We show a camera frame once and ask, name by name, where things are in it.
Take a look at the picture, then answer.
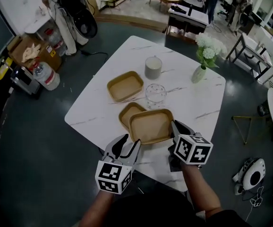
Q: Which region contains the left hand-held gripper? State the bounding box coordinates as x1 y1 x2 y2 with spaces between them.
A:
95 133 142 195

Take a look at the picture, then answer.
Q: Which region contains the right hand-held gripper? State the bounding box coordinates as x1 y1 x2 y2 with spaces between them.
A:
168 119 214 173

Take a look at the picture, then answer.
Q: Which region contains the brown paper tray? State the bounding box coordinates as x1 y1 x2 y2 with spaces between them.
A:
106 70 144 103
118 102 148 131
128 108 174 146

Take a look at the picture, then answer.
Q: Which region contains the person's right forearm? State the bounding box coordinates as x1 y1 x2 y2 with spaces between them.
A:
182 164 222 216

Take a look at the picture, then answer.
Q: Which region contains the person's left forearm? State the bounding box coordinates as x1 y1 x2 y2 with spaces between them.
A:
78 190 115 227

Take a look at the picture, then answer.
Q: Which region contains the clear glass cup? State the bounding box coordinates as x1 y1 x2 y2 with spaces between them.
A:
145 83 167 110

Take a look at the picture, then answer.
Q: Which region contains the pale green vase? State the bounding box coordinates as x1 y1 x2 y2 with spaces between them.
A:
191 64 207 84

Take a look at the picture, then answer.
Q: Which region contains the person's black shirt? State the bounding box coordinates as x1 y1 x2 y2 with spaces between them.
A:
103 190 246 227

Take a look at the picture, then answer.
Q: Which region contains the grey mug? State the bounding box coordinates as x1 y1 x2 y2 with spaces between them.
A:
144 55 162 80

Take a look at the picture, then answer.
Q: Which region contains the white flower bouquet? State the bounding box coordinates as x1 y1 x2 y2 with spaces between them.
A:
195 32 228 69

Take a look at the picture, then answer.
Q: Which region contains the white plug adapter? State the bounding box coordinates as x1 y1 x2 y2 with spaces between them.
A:
249 185 265 208

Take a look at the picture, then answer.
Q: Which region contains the large clear water jug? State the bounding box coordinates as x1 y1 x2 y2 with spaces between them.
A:
33 61 61 91
44 28 67 57

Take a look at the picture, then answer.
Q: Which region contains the white top desk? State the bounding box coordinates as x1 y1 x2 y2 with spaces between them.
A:
225 33 273 79
166 4 210 37

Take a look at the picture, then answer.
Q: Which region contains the brown cardboard box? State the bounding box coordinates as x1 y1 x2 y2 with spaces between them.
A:
7 35 63 72

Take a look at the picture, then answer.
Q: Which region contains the silver metal case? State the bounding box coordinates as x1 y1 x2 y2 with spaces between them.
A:
10 65 42 96

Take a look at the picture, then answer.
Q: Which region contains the crumpled beige paper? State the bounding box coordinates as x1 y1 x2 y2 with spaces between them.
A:
20 43 42 63

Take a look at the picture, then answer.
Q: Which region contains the black white backpack device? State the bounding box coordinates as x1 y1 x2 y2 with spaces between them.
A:
55 0 99 56

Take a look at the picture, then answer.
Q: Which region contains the yellow packet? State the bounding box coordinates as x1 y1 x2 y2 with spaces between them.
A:
0 57 14 80

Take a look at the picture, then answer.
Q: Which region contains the small white round table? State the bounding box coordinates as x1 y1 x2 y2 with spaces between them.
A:
24 15 52 35

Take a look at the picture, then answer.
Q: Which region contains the black power cable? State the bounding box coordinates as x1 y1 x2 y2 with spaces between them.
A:
80 50 109 59

